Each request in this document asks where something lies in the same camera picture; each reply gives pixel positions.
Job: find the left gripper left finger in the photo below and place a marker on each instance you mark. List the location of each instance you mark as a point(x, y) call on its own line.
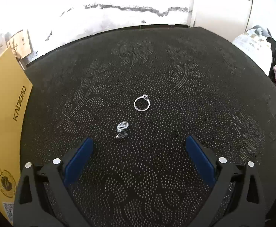
point(32, 206)

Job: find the yellow white cardboard box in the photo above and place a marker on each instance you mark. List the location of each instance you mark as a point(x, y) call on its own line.
point(15, 89)

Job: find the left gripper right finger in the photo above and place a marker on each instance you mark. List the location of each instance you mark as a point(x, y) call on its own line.
point(247, 204)

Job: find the brown kraft paper bag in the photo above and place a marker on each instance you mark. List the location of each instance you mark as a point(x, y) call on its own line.
point(20, 44)

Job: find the white printed plastic bag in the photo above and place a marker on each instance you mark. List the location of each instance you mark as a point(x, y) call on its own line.
point(254, 44)

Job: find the dark floral patterned mat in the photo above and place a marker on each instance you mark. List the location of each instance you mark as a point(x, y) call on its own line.
point(167, 83)

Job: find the white door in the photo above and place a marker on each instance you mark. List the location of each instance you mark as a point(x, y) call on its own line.
point(226, 18)

